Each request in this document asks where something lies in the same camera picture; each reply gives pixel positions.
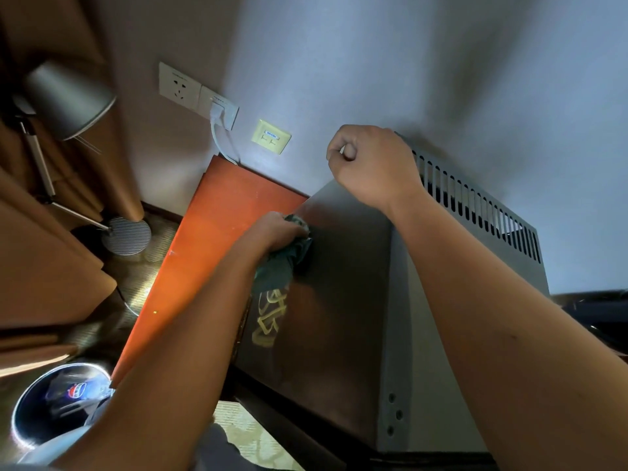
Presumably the person's left hand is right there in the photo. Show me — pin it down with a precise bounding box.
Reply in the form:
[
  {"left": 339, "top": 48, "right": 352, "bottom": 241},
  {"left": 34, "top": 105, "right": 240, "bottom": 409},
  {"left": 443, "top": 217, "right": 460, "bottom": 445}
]
[{"left": 234, "top": 211, "right": 311, "bottom": 264}]

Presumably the person's right hand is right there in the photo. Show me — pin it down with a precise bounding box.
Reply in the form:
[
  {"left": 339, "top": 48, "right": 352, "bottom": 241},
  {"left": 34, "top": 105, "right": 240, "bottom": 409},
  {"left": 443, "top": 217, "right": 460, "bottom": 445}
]
[{"left": 326, "top": 124, "right": 427, "bottom": 217}]

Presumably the green blue cleaning cloth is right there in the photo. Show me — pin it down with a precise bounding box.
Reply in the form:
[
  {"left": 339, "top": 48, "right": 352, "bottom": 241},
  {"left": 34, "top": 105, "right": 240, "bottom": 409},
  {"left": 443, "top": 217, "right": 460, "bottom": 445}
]
[{"left": 251, "top": 214, "right": 313, "bottom": 295}]

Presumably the grey mini fridge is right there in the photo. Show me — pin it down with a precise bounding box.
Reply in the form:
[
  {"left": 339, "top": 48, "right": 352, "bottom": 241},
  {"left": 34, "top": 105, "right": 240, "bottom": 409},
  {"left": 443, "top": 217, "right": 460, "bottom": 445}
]
[{"left": 230, "top": 131, "right": 550, "bottom": 471}]

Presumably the plastic water bottle blue label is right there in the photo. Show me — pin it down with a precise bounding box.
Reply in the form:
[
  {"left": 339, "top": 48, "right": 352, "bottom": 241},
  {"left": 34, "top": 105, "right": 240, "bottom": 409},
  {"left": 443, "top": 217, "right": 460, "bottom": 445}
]
[{"left": 46, "top": 375, "right": 111, "bottom": 406}]

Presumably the person's left forearm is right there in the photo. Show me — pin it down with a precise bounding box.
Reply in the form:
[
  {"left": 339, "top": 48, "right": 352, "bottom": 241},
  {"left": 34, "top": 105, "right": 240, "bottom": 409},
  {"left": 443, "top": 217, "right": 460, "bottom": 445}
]
[{"left": 51, "top": 242, "right": 275, "bottom": 471}]

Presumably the person's right forearm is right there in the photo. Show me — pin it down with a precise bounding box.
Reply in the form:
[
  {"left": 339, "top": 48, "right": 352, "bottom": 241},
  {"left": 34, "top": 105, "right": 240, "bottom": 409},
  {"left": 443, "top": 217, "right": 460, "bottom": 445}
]
[{"left": 387, "top": 190, "right": 628, "bottom": 471}]

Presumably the person's grey shirt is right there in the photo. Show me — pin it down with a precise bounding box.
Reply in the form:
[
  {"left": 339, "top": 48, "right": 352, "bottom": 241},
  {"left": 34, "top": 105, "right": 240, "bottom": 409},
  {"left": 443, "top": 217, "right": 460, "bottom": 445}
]
[{"left": 17, "top": 396, "right": 256, "bottom": 471}]

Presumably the brown curtain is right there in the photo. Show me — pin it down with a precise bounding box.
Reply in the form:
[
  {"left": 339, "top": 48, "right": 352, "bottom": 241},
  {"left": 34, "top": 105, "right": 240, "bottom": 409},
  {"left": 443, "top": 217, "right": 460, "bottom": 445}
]
[{"left": 0, "top": 0, "right": 146, "bottom": 378}]

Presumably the grey metal lamp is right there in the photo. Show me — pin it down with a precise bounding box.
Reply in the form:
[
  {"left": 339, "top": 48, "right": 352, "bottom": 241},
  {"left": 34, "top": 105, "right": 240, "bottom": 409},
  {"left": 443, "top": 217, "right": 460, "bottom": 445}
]
[{"left": 12, "top": 61, "right": 153, "bottom": 257}]

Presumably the black television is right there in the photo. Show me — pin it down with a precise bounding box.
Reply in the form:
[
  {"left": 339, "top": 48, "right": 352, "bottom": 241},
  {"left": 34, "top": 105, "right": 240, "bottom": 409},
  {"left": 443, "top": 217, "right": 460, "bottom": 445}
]
[{"left": 551, "top": 288, "right": 628, "bottom": 358}]

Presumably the round metal trash bin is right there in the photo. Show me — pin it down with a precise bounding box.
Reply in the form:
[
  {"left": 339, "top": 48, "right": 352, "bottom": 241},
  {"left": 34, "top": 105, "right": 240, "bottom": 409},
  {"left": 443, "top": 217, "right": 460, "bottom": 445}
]
[{"left": 10, "top": 362, "right": 114, "bottom": 452}]

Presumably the yellowish wall plate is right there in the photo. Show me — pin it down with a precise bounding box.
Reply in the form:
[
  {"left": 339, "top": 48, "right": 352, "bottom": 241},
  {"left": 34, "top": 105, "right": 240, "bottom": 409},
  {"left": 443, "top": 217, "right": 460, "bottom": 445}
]
[{"left": 251, "top": 118, "right": 293, "bottom": 156}]

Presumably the white plug cable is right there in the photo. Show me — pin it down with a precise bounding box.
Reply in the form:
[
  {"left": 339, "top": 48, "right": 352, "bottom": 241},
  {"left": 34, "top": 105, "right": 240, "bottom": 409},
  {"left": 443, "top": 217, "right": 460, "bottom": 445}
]
[{"left": 209, "top": 102, "right": 241, "bottom": 166}]

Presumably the white wall socket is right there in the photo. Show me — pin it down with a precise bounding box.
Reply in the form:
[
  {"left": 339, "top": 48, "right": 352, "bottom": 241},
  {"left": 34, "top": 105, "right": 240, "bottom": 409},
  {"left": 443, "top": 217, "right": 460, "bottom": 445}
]
[{"left": 158, "top": 61, "right": 240, "bottom": 131}]

